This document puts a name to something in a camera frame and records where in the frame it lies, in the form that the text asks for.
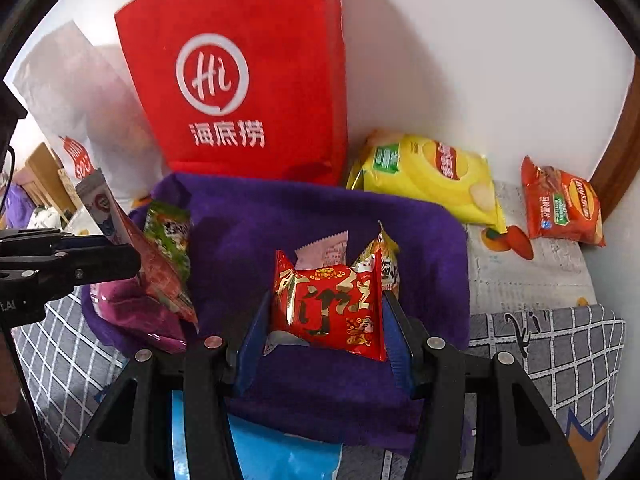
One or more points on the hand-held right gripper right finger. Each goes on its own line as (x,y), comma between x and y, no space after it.
(400,355)

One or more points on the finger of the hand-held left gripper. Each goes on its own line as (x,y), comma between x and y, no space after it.
(95,265)
(85,241)

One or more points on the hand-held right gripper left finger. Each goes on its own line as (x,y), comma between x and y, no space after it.
(252,347)

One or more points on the long grey red snack packet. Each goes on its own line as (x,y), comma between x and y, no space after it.
(150,270)

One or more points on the green snack packet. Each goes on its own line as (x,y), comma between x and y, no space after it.
(167,237)

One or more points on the small yellow snack packet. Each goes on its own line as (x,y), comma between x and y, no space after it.
(387,265)

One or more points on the person's left forearm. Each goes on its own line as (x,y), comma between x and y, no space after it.
(9,375)

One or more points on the purple snack packet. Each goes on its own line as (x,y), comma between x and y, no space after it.
(130,317)

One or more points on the wooden furniture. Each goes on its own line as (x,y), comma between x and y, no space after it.
(47,180)

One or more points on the blue plastic packet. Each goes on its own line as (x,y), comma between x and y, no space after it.
(280,455)

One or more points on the pink white snack packet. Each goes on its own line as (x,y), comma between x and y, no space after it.
(325,252)

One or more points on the purple towel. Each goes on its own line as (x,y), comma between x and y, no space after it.
(280,210)

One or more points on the white plastic bag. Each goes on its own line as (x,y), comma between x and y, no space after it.
(75,95)

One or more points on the grey grid blanket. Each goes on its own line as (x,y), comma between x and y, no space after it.
(560,350)

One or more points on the yellow chips bag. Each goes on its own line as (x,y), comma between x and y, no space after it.
(430,180)

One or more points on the red chips bag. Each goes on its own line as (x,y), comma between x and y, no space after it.
(562,205)

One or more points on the red paper bag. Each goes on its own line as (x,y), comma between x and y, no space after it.
(240,60)

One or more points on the wooden door frame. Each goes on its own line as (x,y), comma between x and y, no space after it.
(620,150)

